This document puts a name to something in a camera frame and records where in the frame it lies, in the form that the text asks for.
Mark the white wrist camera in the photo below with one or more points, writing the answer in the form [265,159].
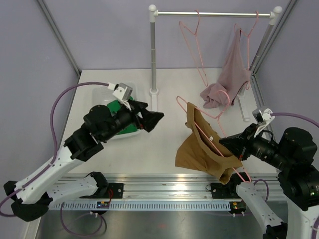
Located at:
[264,117]
[122,93]

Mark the aluminium frame post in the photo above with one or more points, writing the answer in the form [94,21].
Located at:
[274,37]
[58,35]

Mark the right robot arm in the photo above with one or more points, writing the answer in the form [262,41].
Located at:
[293,157]

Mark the brown tank top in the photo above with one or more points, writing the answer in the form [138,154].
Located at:
[202,149]

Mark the pink hanger under mauve top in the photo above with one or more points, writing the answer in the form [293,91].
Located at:
[248,36]

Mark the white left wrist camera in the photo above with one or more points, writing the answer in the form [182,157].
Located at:
[122,93]

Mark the pink wire hanger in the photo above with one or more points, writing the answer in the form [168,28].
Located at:
[196,56]

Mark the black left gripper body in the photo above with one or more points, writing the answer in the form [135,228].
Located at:
[139,121]

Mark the white perforated plastic basket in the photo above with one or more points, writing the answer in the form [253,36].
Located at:
[102,96]

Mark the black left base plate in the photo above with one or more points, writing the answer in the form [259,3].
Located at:
[114,189]

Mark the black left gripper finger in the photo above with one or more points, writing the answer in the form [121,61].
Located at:
[150,119]
[139,109]

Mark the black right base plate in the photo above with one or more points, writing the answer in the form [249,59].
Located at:
[220,191]

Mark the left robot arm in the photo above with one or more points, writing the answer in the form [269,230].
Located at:
[33,196]

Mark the left aluminium frame post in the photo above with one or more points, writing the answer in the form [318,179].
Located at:
[58,35]

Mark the white slotted cable duct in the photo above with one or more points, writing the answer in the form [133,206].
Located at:
[145,206]

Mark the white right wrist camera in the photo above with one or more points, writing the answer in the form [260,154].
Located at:
[264,117]

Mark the green tank top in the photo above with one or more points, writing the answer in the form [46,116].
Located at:
[114,106]

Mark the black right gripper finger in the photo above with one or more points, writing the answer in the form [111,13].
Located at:
[232,142]
[238,151]

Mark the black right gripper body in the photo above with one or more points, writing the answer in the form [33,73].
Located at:
[252,145]

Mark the aluminium mounting rail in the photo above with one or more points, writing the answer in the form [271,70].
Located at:
[173,187]

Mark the silver and white clothes rack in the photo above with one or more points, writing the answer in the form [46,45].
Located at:
[154,13]

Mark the mauve tank top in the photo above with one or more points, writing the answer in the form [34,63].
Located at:
[231,79]

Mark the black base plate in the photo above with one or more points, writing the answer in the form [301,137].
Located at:
[114,189]
[220,191]

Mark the right aluminium frame post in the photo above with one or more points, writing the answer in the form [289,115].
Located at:
[274,37]

